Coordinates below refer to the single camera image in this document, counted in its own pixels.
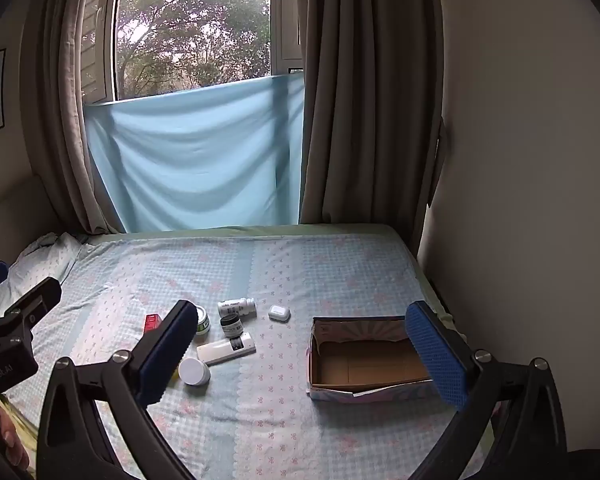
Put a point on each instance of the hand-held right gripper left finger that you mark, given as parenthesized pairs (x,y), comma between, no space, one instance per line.
(165,355)

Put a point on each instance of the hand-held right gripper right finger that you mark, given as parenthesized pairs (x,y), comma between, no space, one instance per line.
(437,355)

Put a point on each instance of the round white jar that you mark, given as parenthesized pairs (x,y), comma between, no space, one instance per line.
(194,371)

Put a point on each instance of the small red box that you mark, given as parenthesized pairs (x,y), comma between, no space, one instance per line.
(153,322)

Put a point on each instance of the green and white jar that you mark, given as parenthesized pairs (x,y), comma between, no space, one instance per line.
(203,321)

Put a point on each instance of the cardboard box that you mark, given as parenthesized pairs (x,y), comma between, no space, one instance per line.
(370,360)

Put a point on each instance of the black jar with white label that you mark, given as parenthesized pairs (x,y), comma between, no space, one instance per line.
(230,326)

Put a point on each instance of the white pill bottle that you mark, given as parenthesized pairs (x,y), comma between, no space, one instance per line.
(237,307)

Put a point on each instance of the person's left hand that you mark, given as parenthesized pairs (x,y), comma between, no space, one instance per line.
(12,435)

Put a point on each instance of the crumpled pale pillow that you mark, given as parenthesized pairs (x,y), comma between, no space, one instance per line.
(40,265)

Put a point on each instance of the white remote control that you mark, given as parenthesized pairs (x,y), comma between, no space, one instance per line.
(225,350)

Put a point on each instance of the white earbuds case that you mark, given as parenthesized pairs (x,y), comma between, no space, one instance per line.
(279,313)

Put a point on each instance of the checked floral bedsheet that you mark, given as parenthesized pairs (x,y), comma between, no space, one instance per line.
(280,270)

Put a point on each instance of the brown curtain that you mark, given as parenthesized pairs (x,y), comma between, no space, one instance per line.
(60,110)
(370,110)

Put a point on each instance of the light blue cloth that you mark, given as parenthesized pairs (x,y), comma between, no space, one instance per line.
(195,160)

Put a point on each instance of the window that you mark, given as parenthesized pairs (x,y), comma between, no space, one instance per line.
(195,35)

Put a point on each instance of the tree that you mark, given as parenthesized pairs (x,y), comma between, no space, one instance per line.
(190,25)

